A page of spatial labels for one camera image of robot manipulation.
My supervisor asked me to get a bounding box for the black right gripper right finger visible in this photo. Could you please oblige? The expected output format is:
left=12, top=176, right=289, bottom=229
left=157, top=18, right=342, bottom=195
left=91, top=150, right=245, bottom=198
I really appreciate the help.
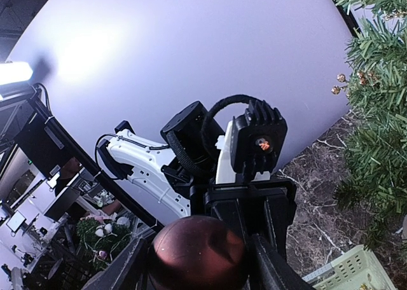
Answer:
left=247, top=234, right=314, bottom=290

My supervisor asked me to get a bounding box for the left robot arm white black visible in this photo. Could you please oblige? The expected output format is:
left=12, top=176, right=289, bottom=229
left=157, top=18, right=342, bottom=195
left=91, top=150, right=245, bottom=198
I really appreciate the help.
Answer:
left=95, top=95, right=296, bottom=256

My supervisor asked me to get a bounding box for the gold berry sprig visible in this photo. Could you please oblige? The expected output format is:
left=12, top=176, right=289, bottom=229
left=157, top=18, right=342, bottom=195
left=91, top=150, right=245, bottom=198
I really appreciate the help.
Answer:
left=331, top=71, right=380, bottom=99

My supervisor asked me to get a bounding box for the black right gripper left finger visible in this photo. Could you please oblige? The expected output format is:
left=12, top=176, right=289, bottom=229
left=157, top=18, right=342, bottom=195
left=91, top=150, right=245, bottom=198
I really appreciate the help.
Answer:
left=82, top=238, right=148, bottom=290

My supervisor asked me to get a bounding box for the cream perforated plastic basket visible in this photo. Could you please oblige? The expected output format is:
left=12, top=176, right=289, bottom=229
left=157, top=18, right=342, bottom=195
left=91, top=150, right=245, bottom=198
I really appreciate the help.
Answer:
left=303, top=245, right=396, bottom=290

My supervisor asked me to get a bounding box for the brown ball ornament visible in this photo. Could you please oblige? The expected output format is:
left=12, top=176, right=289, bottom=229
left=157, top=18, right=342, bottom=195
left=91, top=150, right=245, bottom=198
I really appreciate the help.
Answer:
left=148, top=216, right=248, bottom=289

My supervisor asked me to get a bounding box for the small green christmas tree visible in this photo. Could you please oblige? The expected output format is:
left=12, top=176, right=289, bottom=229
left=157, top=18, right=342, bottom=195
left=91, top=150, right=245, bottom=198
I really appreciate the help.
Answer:
left=334, top=0, right=406, bottom=249

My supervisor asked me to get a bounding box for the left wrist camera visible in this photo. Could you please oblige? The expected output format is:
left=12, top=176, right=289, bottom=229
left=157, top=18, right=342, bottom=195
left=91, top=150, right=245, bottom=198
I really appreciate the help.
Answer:
left=215, top=97, right=287, bottom=184

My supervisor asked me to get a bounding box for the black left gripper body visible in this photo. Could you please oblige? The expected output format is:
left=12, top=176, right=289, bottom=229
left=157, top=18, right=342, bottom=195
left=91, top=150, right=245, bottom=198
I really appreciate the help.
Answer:
left=190, top=178, right=297, bottom=258

